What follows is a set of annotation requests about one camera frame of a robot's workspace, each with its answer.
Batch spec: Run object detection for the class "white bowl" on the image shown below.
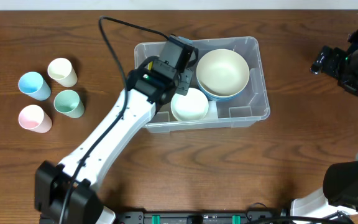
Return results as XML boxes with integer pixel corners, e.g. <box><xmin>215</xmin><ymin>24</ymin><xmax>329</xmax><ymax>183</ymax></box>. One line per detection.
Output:
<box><xmin>170</xmin><ymin>88</ymin><xmax>209</xmax><ymax>114</ymax></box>

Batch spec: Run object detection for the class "large beige bowl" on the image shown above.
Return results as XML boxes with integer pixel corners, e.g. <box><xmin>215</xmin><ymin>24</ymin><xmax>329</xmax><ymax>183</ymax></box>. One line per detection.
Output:
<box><xmin>196</xmin><ymin>49</ymin><xmax>250</xmax><ymax>98</ymax></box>

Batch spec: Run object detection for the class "light grey bowl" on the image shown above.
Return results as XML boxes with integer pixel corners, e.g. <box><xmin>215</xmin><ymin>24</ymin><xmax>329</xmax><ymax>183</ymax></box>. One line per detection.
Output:
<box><xmin>172</xmin><ymin>111</ymin><xmax>206</xmax><ymax>121</ymax></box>

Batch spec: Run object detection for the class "dark blue bowl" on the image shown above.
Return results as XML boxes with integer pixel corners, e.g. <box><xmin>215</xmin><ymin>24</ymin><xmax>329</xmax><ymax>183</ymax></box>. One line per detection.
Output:
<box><xmin>197</xmin><ymin>82</ymin><xmax>245</xmax><ymax>96</ymax></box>
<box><xmin>205</xmin><ymin>93</ymin><xmax>238</xmax><ymax>101</ymax></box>

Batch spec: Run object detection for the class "yellow cup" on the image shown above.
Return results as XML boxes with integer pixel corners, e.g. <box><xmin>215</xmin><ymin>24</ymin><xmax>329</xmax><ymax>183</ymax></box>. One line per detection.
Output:
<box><xmin>147</xmin><ymin>62</ymin><xmax>153</xmax><ymax>70</ymax></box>

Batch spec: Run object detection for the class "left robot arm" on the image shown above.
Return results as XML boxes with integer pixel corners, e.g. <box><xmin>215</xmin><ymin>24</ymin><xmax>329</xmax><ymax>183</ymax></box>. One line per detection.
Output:
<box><xmin>34</xmin><ymin>35</ymin><xmax>198</xmax><ymax>223</ymax></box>

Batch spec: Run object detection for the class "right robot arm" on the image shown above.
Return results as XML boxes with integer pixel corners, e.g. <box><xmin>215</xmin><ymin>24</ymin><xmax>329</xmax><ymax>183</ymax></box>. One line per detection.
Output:
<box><xmin>283</xmin><ymin>29</ymin><xmax>358</xmax><ymax>223</ymax></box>

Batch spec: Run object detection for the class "clear plastic storage container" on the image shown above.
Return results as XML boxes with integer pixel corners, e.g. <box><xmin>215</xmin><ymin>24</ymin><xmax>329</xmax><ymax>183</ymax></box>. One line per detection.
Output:
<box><xmin>144</xmin><ymin>36</ymin><xmax>270</xmax><ymax>133</ymax></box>

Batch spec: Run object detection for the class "cream white cup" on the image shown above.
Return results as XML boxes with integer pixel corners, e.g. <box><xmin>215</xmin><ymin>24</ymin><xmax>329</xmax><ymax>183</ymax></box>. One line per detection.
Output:
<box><xmin>47</xmin><ymin>58</ymin><xmax>78</xmax><ymax>88</ymax></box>

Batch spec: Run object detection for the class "mint green cup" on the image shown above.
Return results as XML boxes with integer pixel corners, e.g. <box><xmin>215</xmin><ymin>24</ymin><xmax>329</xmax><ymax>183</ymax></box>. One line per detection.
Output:
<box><xmin>53</xmin><ymin>90</ymin><xmax>85</xmax><ymax>118</ymax></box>

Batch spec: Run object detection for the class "light blue cup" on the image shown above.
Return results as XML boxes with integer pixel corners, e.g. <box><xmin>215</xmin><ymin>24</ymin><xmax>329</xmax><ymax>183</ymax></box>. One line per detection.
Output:
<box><xmin>18</xmin><ymin>72</ymin><xmax>51</xmax><ymax>101</ymax></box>

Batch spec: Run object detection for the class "pink cup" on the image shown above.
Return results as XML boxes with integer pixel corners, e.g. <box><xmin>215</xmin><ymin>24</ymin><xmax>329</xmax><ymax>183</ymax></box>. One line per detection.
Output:
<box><xmin>18</xmin><ymin>105</ymin><xmax>52</xmax><ymax>133</ymax></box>

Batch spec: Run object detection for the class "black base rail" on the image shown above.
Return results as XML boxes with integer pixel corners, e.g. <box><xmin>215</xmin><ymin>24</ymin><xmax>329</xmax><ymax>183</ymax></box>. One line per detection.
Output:
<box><xmin>39</xmin><ymin>210</ymin><xmax>351</xmax><ymax>224</ymax></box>

